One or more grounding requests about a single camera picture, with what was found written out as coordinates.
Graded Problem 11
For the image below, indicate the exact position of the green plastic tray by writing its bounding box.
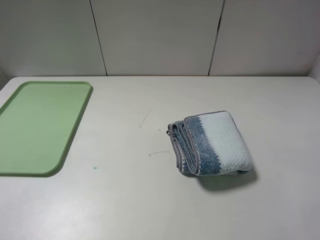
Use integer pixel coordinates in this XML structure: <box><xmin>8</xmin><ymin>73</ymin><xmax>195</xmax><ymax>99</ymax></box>
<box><xmin>0</xmin><ymin>81</ymin><xmax>93</xmax><ymax>176</ymax></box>

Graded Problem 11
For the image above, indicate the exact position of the blue white striped towel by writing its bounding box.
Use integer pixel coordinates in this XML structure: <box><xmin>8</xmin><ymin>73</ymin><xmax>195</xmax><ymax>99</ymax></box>
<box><xmin>166</xmin><ymin>110</ymin><xmax>253</xmax><ymax>176</ymax></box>

